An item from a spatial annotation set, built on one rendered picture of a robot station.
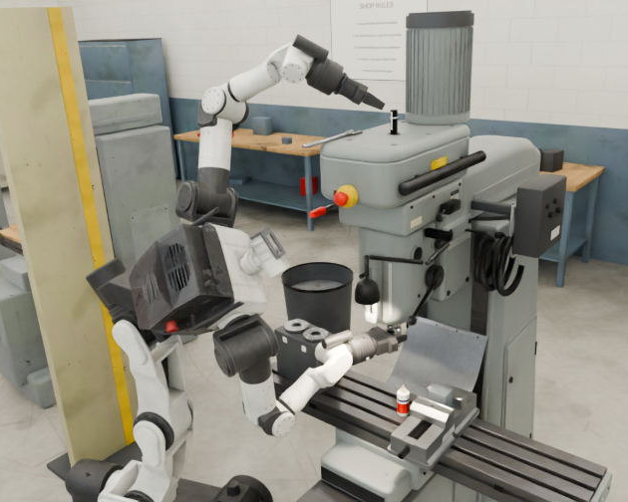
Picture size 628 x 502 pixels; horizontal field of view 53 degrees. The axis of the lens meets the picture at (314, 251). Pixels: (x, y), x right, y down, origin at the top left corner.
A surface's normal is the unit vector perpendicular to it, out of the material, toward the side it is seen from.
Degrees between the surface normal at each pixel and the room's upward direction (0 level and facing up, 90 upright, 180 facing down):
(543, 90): 90
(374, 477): 0
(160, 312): 74
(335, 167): 90
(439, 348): 64
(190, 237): 60
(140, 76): 90
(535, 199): 90
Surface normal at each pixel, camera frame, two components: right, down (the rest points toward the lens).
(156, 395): -0.35, 0.34
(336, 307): 0.52, 0.34
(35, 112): 0.77, 0.19
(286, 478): -0.04, -0.93
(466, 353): -0.58, -0.16
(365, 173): -0.63, 0.30
